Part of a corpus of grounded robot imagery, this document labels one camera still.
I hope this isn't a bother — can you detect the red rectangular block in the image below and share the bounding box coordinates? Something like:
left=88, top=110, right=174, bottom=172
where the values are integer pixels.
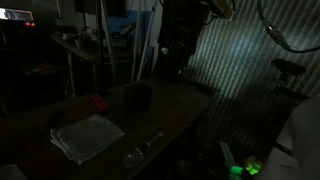
left=90, top=94, right=111, bottom=115

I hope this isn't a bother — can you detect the white cloth towel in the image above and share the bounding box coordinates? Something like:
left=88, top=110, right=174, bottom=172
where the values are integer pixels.
left=50, top=114, right=126, bottom=166

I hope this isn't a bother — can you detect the bright green plastic object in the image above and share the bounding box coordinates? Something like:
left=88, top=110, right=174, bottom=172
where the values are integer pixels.
left=218, top=141, right=265, bottom=177

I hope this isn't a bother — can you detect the small black basket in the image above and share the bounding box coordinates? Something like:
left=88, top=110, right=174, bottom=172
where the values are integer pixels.
left=123, top=82, right=154, bottom=113

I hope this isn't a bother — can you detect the white metal pole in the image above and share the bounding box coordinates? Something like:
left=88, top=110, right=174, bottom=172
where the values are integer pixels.
left=130, top=0, right=143, bottom=83
left=136, top=4, right=159, bottom=81

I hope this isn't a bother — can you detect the dark vertical post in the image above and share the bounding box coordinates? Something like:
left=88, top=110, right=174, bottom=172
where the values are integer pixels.
left=95, top=0, right=109, bottom=95

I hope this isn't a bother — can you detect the crumpled clear plastic piece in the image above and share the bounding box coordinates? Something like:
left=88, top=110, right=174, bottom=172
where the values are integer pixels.
left=122, top=147, right=145, bottom=168

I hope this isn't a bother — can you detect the lit computer monitor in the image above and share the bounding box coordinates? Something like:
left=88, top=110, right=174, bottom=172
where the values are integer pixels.
left=0, top=7, right=36, bottom=28

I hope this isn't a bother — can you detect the black cable with connector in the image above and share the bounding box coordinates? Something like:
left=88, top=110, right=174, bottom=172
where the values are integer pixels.
left=257, top=0, right=320, bottom=54

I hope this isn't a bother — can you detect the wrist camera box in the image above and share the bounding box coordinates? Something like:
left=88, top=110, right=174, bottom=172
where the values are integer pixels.
left=209, top=0, right=236, bottom=22

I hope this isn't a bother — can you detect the orange flat object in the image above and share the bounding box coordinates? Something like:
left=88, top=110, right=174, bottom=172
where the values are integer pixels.
left=31, top=61, right=55, bottom=75

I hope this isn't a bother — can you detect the black and white marker pen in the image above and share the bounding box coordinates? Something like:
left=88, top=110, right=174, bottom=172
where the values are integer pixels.
left=142, top=132, right=164, bottom=151

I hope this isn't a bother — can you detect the black camera on stand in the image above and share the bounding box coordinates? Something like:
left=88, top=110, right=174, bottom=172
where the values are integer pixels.
left=270, top=58, right=307, bottom=92

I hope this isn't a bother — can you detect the corrugated metal panel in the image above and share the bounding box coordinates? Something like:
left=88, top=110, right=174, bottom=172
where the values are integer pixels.
left=182, top=0, right=320, bottom=153

